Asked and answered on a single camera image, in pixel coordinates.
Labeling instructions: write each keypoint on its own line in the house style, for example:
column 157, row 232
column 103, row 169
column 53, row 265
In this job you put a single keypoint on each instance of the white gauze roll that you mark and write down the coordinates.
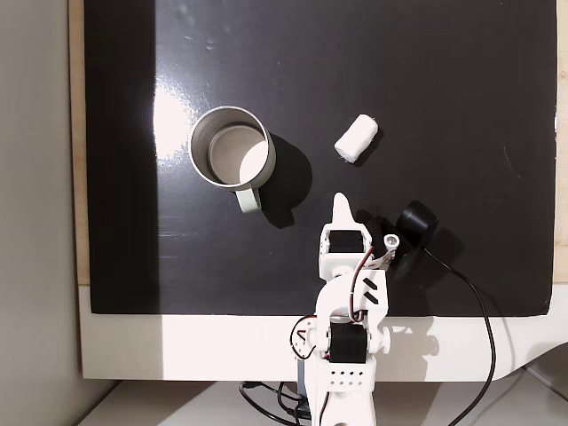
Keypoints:
column 356, row 138

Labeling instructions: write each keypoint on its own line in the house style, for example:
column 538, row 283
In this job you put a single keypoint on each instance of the black table mat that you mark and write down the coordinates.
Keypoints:
column 399, row 66

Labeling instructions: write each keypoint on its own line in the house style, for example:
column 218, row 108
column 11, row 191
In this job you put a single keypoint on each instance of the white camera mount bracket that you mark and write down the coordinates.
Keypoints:
column 389, row 243

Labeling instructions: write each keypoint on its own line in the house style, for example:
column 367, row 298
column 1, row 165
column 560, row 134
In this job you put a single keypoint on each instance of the black round camera box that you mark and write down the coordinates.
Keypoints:
column 416, row 222

